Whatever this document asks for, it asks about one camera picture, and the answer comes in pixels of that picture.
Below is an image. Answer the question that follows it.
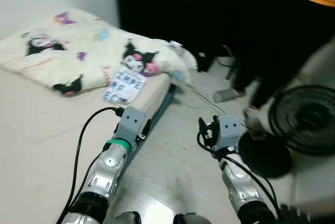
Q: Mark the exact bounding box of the beige sheeted bed mattress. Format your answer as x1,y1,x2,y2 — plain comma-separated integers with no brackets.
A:
0,67,173,224

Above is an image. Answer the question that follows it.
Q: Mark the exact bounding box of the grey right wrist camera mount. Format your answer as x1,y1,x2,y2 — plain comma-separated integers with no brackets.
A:
216,114,242,151

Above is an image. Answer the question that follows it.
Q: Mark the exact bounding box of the blue white paperback book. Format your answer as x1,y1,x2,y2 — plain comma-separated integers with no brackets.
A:
102,67,147,104

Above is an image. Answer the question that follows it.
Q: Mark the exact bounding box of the grey robot leg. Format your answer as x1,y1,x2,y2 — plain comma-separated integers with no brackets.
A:
113,211,142,224
173,212,213,224

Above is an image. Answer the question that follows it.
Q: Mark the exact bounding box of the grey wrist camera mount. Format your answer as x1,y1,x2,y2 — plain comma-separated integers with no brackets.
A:
216,114,242,151
116,106,147,143

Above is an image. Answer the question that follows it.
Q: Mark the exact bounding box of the grey left robot leg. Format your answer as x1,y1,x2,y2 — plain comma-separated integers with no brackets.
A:
113,211,142,224

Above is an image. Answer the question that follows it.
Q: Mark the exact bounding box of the cream cartoon print blanket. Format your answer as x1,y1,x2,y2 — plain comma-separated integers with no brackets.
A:
0,8,198,96

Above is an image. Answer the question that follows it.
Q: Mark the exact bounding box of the grey right robot leg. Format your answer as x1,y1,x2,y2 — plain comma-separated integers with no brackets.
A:
173,212,213,224

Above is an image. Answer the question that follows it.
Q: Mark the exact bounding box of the black standing fan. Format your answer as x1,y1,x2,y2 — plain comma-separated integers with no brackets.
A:
238,85,335,179

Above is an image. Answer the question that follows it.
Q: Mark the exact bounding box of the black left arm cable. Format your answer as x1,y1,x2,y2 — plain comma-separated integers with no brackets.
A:
57,107,125,224

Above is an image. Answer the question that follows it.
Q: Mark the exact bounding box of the black foam puzzle mat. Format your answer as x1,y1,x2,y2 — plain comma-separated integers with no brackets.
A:
277,206,315,224

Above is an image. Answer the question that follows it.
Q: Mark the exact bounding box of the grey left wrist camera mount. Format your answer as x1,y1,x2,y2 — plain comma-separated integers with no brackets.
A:
116,106,147,143

